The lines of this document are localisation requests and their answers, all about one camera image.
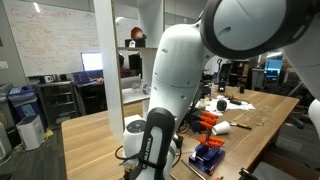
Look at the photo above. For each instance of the plastic bag on shelf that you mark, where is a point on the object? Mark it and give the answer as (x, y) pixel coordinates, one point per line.
(141, 87)

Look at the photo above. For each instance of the black round speaker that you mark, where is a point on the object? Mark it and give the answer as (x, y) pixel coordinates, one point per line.
(221, 105)

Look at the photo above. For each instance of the red helmet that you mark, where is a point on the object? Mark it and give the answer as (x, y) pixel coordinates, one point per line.
(137, 33)

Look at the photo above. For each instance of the white wooden shelf unit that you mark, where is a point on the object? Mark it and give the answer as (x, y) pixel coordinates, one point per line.
(151, 21)

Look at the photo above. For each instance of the whiteboard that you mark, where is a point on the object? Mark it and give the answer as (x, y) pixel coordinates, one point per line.
(52, 40)

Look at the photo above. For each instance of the orange-handled tool set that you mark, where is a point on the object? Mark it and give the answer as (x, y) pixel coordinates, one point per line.
(201, 120)

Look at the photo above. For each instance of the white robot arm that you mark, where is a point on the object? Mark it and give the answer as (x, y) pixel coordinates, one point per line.
(231, 29)

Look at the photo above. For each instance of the white cloth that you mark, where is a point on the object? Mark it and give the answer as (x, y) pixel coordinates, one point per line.
(210, 105)

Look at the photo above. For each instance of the blue recycling bin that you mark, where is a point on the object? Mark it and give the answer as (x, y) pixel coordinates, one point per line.
(25, 101)

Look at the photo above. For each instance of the lit computer monitor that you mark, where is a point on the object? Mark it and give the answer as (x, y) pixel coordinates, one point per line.
(92, 61)

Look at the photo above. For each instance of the black metal cart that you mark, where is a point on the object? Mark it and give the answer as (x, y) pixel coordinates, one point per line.
(58, 102)

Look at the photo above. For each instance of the clear plastic cup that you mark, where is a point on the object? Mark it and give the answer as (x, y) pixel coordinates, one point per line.
(265, 113)

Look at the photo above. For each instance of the white paper cup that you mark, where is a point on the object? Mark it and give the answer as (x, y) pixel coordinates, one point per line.
(221, 128)

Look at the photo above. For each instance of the yellow-handled utility knife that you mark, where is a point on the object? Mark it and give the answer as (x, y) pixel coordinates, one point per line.
(232, 123)

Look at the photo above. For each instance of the white air purifier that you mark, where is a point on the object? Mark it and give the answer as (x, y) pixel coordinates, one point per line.
(31, 132)

